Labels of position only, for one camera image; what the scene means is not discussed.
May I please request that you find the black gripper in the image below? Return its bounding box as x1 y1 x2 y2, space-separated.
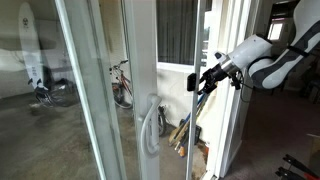
197 63 228 96

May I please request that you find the black screen door handle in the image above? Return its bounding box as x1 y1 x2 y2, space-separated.
186 73 198 92

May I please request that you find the white framed sliding screen door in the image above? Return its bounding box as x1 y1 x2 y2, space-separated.
156 0 208 180

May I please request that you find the white framed sliding glass door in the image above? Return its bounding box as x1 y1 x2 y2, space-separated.
96 0 162 180

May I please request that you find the fixed glass door panel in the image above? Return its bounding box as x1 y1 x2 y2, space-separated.
0 0 128 180

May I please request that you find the blue pole broom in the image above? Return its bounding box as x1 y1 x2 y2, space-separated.
174 93 207 151

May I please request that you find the black dustpan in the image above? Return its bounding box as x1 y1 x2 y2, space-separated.
193 124 203 144

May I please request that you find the window with dark blinds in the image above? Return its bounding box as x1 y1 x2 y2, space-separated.
155 0 214 73

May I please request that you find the wooden pole broom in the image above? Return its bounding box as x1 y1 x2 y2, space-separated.
168 99 206 148

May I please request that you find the orange white bottle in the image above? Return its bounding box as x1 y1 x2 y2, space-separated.
177 144 187 158

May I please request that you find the red bicycle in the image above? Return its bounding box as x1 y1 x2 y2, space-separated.
109 59 168 138

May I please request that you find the small bright interior window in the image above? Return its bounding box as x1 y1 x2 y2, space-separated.
268 21 285 41

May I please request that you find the orange black bar clamp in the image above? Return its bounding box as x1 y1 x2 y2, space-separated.
283 153 320 179
274 166 313 180

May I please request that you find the cardboard box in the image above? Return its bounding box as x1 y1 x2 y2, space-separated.
306 133 320 168

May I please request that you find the white surfboard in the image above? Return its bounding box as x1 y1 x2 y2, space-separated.
18 1 45 91

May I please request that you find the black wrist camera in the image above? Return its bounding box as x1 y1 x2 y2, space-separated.
230 70 243 91

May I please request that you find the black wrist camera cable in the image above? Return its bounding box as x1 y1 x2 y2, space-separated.
239 54 279 104

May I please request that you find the white door frame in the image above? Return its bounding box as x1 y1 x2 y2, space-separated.
206 0 263 180

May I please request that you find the white glass door handle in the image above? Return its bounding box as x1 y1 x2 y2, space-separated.
139 94 163 159

